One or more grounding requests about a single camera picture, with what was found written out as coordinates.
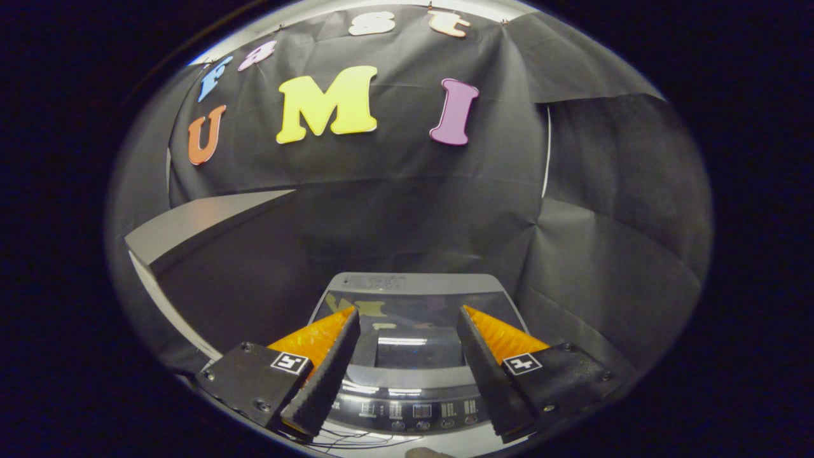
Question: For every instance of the beige cabinet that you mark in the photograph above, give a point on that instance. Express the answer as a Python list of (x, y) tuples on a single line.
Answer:
[(191, 222)]

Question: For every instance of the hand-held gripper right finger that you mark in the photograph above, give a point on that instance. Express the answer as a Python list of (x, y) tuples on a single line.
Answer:
[(486, 381)]

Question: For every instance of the grey washing machine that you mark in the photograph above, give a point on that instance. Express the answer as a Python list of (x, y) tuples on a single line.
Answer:
[(413, 410)]

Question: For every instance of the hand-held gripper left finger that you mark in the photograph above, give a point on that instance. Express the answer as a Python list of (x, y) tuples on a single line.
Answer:
[(327, 381)]

